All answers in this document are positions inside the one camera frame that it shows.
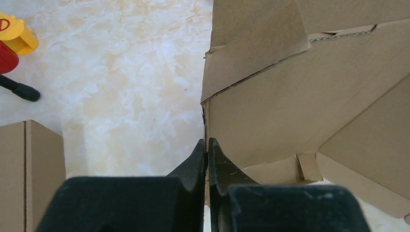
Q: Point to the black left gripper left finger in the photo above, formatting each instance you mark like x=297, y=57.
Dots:
x=170, y=203

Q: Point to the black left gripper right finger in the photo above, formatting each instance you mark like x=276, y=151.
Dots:
x=240, y=204

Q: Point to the orange round toy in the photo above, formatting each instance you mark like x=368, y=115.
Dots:
x=16, y=35

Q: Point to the cardboard box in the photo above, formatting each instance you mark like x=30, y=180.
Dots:
x=32, y=167
x=297, y=91

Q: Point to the folded closed cardboard box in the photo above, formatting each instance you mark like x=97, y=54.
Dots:
x=32, y=167

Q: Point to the red round toy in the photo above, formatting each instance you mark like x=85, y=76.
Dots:
x=8, y=59

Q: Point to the black camera tripod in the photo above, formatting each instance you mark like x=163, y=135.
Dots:
x=23, y=91

